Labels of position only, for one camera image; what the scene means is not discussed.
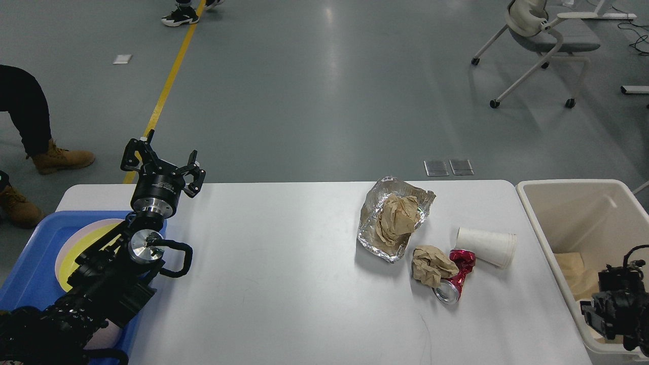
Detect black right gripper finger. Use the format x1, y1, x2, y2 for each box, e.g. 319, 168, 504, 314
580, 300, 606, 338

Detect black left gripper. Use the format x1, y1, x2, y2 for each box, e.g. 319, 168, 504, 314
120, 129, 206, 219

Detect brown paper bag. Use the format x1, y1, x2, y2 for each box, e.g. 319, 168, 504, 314
554, 252, 600, 301

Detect white paper cup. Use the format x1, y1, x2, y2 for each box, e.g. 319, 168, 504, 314
455, 227, 518, 269

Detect yellow plate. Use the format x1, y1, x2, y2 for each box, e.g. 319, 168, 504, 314
57, 222, 127, 294

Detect brown paper ball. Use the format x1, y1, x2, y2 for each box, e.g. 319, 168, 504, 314
412, 245, 459, 288

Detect pink mug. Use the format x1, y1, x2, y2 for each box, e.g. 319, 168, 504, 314
84, 321, 123, 350

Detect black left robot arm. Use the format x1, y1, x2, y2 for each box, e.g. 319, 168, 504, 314
2, 130, 206, 364

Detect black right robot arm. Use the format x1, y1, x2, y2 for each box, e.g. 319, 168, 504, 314
579, 244, 648, 356

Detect beige plastic bin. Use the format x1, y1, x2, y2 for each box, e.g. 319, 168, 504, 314
517, 179, 648, 364

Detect pink plate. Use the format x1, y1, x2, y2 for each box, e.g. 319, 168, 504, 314
53, 218, 127, 279

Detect tan boot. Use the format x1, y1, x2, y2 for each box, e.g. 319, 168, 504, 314
1, 186, 46, 229
25, 138, 96, 175

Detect crushed red soda can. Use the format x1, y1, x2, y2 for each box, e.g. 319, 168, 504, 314
432, 249, 477, 305

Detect walking person dark trousers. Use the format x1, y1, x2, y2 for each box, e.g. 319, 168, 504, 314
161, 1, 200, 27

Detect seated person in black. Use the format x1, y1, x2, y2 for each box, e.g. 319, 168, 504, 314
0, 65, 53, 193

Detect blue plastic tray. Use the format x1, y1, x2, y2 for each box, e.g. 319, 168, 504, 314
0, 210, 167, 365

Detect crumpled aluminium foil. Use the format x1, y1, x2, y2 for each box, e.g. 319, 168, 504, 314
357, 176, 436, 263

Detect metal floor socket plate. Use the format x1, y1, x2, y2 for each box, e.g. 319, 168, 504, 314
423, 160, 449, 176

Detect crumpled brown paper on foil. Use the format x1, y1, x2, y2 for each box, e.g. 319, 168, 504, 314
376, 193, 420, 247

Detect white desk leg base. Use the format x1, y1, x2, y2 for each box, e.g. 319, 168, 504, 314
620, 85, 649, 95

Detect white grey office chair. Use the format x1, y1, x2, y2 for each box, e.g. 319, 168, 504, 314
471, 1, 601, 108

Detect black cable on floor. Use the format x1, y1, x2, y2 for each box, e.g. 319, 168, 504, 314
611, 5, 649, 56

